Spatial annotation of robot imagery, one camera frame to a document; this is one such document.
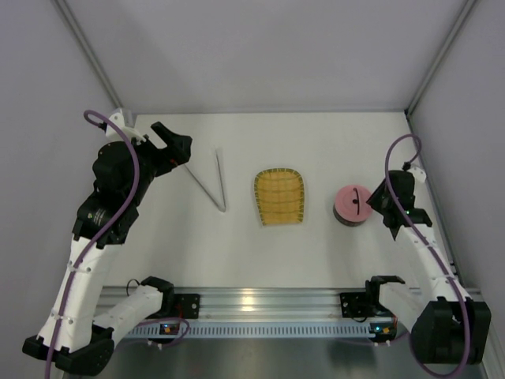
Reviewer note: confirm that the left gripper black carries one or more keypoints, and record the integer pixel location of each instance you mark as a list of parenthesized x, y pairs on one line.
[(166, 151)]

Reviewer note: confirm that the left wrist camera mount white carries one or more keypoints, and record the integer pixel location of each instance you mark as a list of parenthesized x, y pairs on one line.
[(123, 119)]

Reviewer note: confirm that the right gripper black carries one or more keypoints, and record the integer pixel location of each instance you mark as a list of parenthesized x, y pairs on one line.
[(386, 206)]

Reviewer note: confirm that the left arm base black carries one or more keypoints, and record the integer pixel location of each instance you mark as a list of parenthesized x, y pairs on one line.
[(185, 306)]

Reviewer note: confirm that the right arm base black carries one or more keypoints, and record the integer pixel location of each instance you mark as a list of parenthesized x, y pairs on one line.
[(359, 307)]

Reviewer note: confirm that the round steel lunch box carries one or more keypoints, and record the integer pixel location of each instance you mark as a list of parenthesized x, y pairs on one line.
[(350, 222)]

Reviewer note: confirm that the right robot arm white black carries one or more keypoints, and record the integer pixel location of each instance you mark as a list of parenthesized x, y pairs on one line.
[(445, 324)]

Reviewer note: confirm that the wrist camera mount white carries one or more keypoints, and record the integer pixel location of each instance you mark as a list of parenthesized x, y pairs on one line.
[(123, 119), (418, 173)]

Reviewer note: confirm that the pink round lid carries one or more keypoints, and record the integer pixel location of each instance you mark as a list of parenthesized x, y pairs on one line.
[(351, 201)]

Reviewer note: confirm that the aluminium rail frame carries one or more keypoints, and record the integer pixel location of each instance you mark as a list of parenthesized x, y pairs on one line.
[(280, 313)]

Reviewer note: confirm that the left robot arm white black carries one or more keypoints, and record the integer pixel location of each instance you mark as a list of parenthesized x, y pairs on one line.
[(73, 338)]

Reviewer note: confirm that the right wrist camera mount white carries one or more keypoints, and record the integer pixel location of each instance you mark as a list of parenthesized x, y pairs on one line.
[(418, 173)]

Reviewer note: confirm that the metal tongs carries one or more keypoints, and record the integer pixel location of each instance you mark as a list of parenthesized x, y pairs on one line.
[(213, 184)]

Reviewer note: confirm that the bamboo woven tray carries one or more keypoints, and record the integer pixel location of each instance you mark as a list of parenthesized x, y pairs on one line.
[(280, 196)]

